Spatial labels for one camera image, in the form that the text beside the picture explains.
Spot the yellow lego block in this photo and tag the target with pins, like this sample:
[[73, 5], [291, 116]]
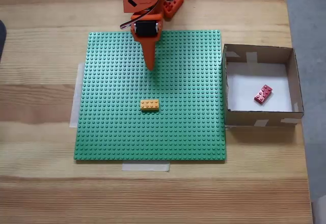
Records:
[[150, 105]]

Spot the wide masking tape strip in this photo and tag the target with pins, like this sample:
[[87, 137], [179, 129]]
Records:
[[74, 107]]

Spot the green lego baseplate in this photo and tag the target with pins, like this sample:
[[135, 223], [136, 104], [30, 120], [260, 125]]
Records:
[[191, 94]]

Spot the red lego block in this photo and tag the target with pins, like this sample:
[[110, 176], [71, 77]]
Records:
[[263, 94]]

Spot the white paper box lining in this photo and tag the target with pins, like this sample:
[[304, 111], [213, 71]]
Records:
[[242, 91]]

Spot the open cardboard box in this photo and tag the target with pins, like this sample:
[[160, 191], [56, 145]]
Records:
[[239, 121]]

